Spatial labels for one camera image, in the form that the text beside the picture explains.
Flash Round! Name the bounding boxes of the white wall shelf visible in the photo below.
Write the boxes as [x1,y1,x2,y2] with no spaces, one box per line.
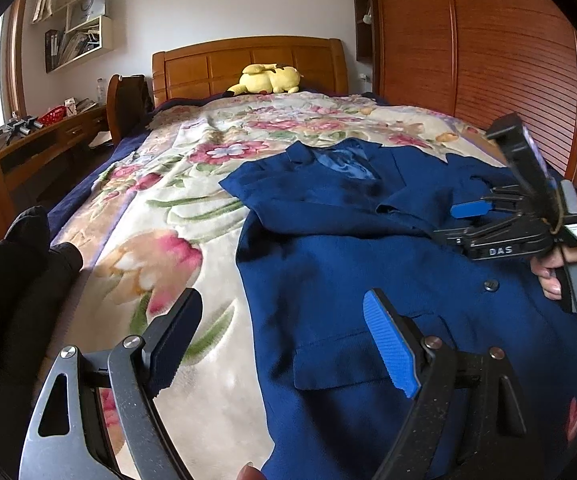
[31,0,115,73]

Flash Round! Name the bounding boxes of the wooden bed headboard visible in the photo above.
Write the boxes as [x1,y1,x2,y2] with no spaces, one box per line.
[151,36,350,107]

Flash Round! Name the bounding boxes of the yellow plush toy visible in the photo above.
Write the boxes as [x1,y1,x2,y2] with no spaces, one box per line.
[226,62,304,97]

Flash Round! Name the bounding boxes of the black clamp tool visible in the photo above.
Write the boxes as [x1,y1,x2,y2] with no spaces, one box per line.
[6,116,44,138]

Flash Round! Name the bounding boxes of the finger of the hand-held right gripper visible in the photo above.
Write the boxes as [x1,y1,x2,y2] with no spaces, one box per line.
[451,185,526,221]
[431,217,508,252]

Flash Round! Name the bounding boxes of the red basket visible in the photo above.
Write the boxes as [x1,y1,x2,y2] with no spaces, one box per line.
[37,106,66,126]

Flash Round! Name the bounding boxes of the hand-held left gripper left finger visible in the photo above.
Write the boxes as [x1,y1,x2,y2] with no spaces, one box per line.
[18,287,204,480]

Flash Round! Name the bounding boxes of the wooden louvred wardrobe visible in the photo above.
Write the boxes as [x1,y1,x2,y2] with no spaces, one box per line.
[371,0,577,196]

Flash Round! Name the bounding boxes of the dark wooden open shelf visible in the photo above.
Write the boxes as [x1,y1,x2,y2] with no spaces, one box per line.
[351,0,376,63]

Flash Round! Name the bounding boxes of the floral blanket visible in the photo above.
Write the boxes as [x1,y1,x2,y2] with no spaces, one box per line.
[48,91,577,480]

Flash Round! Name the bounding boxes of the person's legs in black trousers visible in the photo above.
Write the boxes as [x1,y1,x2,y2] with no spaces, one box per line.
[0,205,84,461]

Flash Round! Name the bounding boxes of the navy bed sheet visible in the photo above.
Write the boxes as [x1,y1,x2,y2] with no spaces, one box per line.
[48,92,209,241]

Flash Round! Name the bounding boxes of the black binder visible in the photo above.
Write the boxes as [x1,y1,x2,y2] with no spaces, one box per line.
[44,30,64,66]

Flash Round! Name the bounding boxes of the blue suit jacket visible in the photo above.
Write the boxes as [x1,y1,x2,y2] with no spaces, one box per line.
[218,137,577,480]

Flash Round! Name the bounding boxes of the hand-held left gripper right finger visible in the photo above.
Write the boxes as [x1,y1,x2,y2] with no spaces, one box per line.
[362,287,529,480]

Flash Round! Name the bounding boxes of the wooden chair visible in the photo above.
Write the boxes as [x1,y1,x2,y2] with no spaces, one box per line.
[106,74,152,146]

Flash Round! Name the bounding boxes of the white paper bag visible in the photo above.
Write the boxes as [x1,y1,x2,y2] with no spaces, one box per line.
[66,0,106,31]

